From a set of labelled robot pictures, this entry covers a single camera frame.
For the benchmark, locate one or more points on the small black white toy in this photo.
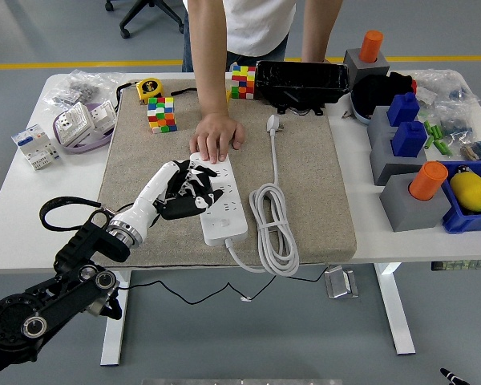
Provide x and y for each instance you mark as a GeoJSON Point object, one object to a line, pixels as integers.
{"type": "Point", "coordinates": [461, 169]}

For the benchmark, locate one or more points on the large grey holder block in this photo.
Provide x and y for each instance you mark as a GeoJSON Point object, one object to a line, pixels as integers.
{"type": "Point", "coordinates": [409, 208]}

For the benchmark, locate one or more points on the white power strip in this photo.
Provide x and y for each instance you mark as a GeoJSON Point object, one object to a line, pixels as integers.
{"type": "Point", "coordinates": [232, 232]}

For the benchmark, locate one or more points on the person's right hand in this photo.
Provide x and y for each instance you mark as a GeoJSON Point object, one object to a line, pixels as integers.
{"type": "Point", "coordinates": [216, 134]}

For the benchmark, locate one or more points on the white wall socket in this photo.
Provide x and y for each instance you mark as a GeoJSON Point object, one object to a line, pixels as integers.
{"type": "Point", "coordinates": [74, 123]}
{"type": "Point", "coordinates": [102, 116]}

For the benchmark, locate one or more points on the grey stepped holder block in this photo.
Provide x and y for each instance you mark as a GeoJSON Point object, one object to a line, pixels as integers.
{"type": "Point", "coordinates": [381, 160]}

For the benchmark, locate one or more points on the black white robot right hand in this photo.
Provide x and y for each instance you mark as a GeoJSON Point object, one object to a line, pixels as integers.
{"type": "Point", "coordinates": [455, 379]}

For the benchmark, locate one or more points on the table control panel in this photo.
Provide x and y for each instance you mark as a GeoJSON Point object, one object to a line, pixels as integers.
{"type": "Point", "coordinates": [461, 266]}

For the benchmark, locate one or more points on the blue plastic bin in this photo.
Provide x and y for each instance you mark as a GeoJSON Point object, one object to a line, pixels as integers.
{"type": "Point", "coordinates": [461, 224]}

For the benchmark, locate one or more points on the colourful puzzle cube stack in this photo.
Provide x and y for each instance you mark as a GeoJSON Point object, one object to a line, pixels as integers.
{"type": "Point", "coordinates": [243, 82]}
{"type": "Point", "coordinates": [161, 116]}

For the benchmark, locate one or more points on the white circuit breaker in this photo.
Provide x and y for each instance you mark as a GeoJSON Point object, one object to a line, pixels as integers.
{"type": "Point", "coordinates": [36, 146]}

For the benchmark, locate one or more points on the blue peg block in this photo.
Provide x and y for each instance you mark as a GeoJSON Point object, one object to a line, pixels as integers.
{"type": "Point", "coordinates": [408, 139]}
{"type": "Point", "coordinates": [402, 109]}

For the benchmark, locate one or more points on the light blue bowl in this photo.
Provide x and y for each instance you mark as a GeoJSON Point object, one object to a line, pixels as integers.
{"type": "Point", "coordinates": [358, 114]}

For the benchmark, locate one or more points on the white table leg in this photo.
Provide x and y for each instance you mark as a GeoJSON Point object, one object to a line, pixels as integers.
{"type": "Point", "coordinates": [397, 317]}
{"type": "Point", "coordinates": [115, 341]}

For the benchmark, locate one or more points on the small metal screw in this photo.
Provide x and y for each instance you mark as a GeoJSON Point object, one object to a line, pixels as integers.
{"type": "Point", "coordinates": [346, 115]}

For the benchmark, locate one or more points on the clear bag of blue parts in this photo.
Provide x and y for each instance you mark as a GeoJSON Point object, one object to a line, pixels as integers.
{"type": "Point", "coordinates": [457, 127]}

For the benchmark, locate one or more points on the black office chair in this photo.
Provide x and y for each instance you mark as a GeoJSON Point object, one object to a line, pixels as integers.
{"type": "Point", "coordinates": [124, 33]}

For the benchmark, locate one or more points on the black wrapped box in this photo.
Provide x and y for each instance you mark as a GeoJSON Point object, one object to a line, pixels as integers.
{"type": "Point", "coordinates": [300, 78]}

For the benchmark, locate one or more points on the small red cap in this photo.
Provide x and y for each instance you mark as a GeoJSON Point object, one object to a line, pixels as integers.
{"type": "Point", "coordinates": [414, 86]}

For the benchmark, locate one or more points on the silver metal bracket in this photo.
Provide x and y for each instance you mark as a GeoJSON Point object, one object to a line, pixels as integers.
{"type": "Point", "coordinates": [340, 282]}

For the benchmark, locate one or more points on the black cloth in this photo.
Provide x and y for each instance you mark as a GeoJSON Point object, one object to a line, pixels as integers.
{"type": "Point", "coordinates": [373, 92]}

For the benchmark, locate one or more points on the person's left forearm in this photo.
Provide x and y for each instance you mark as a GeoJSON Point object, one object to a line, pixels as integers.
{"type": "Point", "coordinates": [320, 28]}

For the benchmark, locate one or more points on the clear bag of white parts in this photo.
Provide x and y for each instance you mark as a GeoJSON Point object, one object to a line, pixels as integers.
{"type": "Point", "coordinates": [445, 90]}

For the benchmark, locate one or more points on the yellow lemon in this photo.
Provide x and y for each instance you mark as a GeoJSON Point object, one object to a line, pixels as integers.
{"type": "Point", "coordinates": [469, 191]}

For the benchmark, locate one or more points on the green plastic anchor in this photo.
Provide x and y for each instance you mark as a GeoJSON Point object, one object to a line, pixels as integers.
{"type": "Point", "coordinates": [427, 127]}
{"type": "Point", "coordinates": [429, 143]}
{"type": "Point", "coordinates": [445, 148]}
{"type": "Point", "coordinates": [437, 145]}
{"type": "Point", "coordinates": [433, 131]}
{"type": "Point", "coordinates": [439, 132]}

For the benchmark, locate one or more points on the small grey holder block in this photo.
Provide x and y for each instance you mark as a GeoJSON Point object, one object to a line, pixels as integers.
{"type": "Point", "coordinates": [366, 69]}

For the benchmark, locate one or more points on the orange cylinder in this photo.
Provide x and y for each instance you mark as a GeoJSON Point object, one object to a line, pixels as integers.
{"type": "Point", "coordinates": [427, 181]}
{"type": "Point", "coordinates": [370, 44]}

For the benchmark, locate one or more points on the clear bag of grey screws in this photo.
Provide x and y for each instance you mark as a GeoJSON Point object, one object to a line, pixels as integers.
{"type": "Point", "coordinates": [78, 90]}

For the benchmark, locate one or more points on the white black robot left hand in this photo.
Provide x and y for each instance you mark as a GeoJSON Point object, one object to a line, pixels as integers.
{"type": "Point", "coordinates": [148, 196]}

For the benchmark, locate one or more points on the black power adapter plug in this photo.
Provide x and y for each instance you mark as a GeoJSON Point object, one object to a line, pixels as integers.
{"type": "Point", "coordinates": [176, 209]}

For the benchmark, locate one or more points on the person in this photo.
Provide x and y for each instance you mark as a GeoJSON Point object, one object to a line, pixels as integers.
{"type": "Point", "coordinates": [260, 24]}

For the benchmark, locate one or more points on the grey-brown mat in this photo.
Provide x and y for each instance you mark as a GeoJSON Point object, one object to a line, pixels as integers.
{"type": "Point", "coordinates": [304, 180]}

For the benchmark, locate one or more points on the yellow tape measure silver clip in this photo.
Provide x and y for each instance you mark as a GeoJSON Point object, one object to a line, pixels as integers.
{"type": "Point", "coordinates": [228, 96]}

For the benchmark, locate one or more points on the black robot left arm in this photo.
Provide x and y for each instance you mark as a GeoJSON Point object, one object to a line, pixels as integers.
{"type": "Point", "coordinates": [32, 317]}

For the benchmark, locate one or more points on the yellow tape measure printed 5m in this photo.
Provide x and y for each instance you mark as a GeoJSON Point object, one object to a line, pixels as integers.
{"type": "Point", "coordinates": [150, 90]}

